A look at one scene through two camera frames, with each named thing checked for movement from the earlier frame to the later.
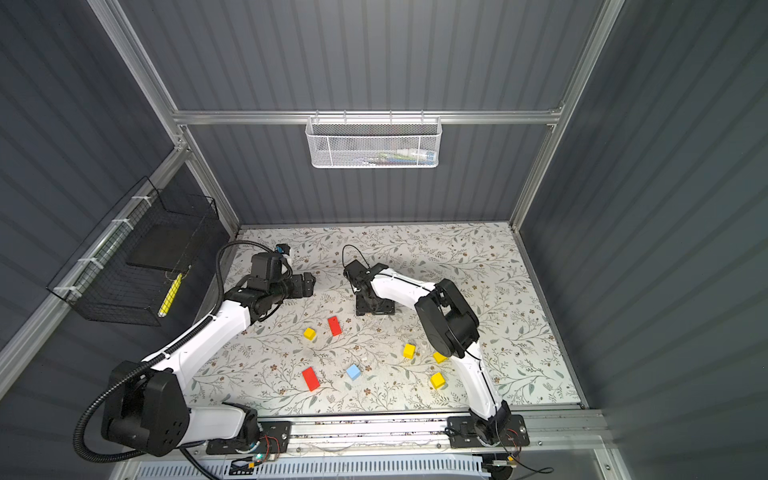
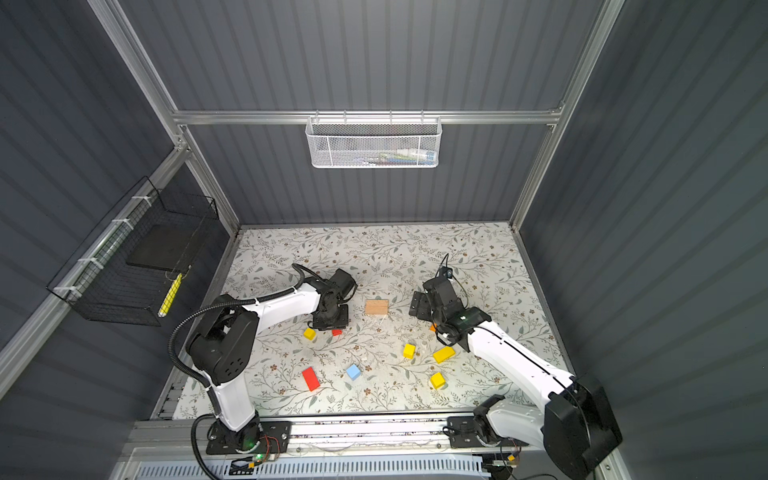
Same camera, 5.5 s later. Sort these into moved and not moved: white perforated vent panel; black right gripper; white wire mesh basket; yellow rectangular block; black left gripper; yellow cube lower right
Moved: black left gripper; black right gripper
Not moved: white perforated vent panel; yellow cube lower right; yellow rectangular block; white wire mesh basket
